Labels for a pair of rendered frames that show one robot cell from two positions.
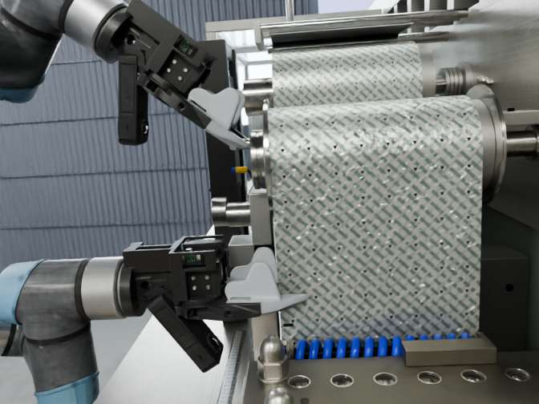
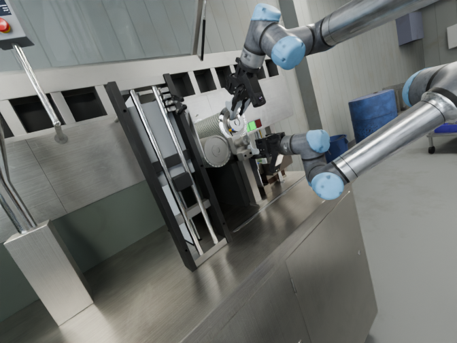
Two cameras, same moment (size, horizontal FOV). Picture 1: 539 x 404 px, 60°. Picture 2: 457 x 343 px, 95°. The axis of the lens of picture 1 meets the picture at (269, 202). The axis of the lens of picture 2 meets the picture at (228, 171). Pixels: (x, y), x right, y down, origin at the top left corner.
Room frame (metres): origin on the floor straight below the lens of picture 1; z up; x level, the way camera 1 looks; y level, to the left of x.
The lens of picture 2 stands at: (1.20, 0.64, 1.27)
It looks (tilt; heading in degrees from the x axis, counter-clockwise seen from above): 13 degrees down; 232
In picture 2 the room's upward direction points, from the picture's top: 19 degrees counter-clockwise
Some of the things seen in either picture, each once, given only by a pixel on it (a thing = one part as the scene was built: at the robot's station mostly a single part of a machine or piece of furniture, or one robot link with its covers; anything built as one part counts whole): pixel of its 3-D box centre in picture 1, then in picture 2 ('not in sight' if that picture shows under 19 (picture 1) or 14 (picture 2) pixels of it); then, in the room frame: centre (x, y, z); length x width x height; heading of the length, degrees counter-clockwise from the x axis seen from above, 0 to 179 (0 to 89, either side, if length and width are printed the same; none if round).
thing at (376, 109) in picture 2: not in sight; (374, 122); (-2.84, -0.44, 0.46); 0.63 x 0.61 x 0.92; 82
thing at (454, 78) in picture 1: (443, 84); not in sight; (0.82, -0.31, 1.33); 0.07 x 0.07 x 0.07; 87
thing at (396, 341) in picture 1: (387, 350); not in sight; (0.50, -0.12, 1.03); 0.21 x 0.04 x 0.03; 87
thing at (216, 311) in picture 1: (225, 305); not in sight; (0.50, 0.06, 1.09); 0.09 x 0.05 x 0.02; 78
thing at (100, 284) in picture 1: (115, 286); (290, 145); (0.54, 0.20, 1.11); 0.08 x 0.05 x 0.08; 177
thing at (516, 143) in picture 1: (509, 144); not in sight; (0.57, -0.30, 1.25); 0.07 x 0.04 x 0.04; 87
